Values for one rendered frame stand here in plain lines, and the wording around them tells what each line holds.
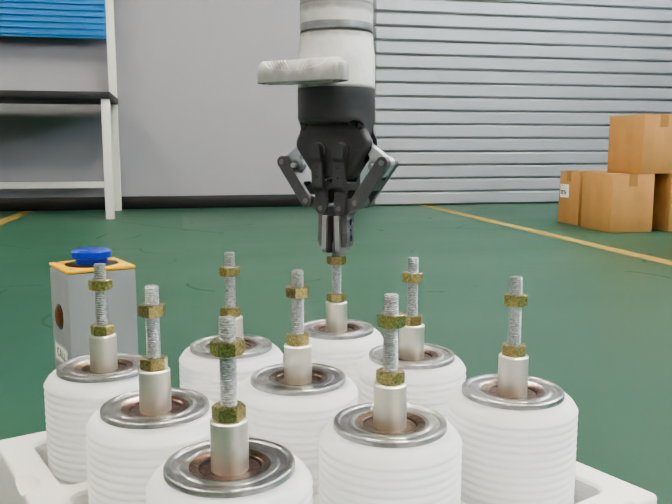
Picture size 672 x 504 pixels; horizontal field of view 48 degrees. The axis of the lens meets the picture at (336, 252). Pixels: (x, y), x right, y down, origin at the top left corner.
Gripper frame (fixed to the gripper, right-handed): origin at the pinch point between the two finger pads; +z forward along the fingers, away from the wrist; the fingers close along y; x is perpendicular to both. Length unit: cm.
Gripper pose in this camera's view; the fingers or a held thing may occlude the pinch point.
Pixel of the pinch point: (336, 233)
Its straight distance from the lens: 74.4
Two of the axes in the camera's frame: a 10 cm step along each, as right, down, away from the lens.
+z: 0.0, 9.9, 1.4
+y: -8.6, -0.7, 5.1
